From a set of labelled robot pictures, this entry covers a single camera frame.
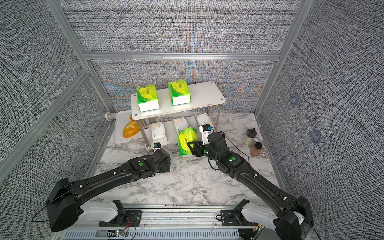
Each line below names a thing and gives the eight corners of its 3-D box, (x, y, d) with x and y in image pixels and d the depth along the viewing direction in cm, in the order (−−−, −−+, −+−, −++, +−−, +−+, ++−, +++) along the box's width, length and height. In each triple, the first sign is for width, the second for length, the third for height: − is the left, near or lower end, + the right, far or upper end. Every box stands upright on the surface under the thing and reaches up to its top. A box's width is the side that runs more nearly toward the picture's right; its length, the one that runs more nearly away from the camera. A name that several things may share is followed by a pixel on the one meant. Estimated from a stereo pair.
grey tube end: (104, 120, 117) (103, 118, 115) (107, 114, 121) (106, 112, 119) (114, 120, 117) (113, 118, 115) (117, 114, 121) (115, 112, 119)
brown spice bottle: (251, 157, 98) (257, 148, 89) (249, 151, 101) (255, 142, 92) (257, 157, 98) (263, 148, 89) (255, 151, 101) (261, 142, 92)
